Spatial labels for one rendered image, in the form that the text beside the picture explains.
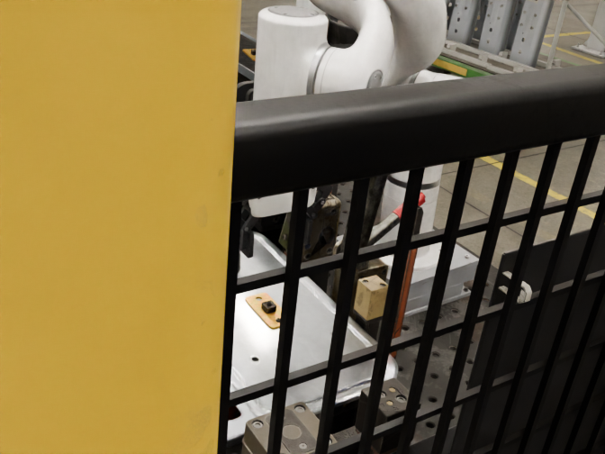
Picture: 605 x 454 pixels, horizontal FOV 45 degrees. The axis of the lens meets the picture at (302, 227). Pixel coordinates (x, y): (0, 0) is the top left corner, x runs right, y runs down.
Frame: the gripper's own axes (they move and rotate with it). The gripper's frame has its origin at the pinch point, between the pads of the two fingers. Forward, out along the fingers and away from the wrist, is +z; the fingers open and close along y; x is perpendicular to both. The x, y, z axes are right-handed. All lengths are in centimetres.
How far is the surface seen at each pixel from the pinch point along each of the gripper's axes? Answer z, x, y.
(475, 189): 113, -172, -234
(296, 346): 11.9, 9.0, 0.6
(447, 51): 83, -313, -332
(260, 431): 6.0, 25.9, 16.0
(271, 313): 11.6, 1.1, 0.2
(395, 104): -43, 57, 31
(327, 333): 11.9, 8.4, -4.8
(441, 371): 42, -3, -44
